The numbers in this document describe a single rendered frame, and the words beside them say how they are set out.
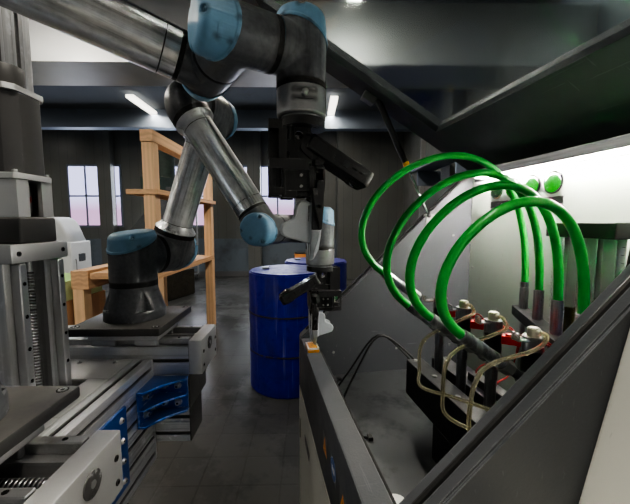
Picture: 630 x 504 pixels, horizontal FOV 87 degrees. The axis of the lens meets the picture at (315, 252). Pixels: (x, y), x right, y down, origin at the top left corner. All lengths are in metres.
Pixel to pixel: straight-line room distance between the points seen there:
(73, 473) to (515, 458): 0.50
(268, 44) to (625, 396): 0.57
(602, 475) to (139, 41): 0.77
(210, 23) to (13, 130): 0.45
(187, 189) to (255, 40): 0.59
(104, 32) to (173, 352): 0.68
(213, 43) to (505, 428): 0.55
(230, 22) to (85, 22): 0.20
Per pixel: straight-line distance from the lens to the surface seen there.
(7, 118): 0.82
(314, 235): 0.50
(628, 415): 0.49
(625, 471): 0.50
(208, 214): 4.23
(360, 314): 1.03
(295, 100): 0.51
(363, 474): 0.55
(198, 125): 0.86
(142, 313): 0.96
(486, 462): 0.44
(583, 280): 0.60
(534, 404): 0.45
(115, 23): 0.60
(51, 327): 0.88
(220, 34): 0.49
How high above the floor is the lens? 1.29
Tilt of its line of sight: 5 degrees down
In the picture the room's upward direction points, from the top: straight up
